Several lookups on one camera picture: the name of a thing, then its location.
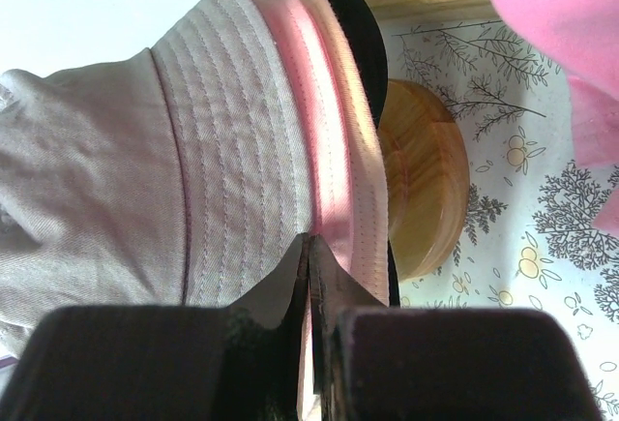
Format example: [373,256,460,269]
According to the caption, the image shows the wooden hat stand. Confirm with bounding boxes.
[378,79,470,281]

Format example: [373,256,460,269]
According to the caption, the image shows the pink t-shirt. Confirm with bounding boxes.
[481,0,619,238]

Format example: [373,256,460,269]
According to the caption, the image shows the grey bucket hat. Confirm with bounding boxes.
[1,0,313,356]

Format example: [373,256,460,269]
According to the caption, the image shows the peach bucket hat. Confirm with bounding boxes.
[301,0,389,305]

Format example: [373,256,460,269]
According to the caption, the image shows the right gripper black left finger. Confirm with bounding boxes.
[1,234,309,420]

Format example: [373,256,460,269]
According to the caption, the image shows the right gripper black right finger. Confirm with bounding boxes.
[309,236,601,420]

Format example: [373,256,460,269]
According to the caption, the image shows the black bucket hat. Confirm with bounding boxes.
[328,0,400,307]

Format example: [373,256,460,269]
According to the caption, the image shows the pink bucket hat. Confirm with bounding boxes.
[246,0,357,421]

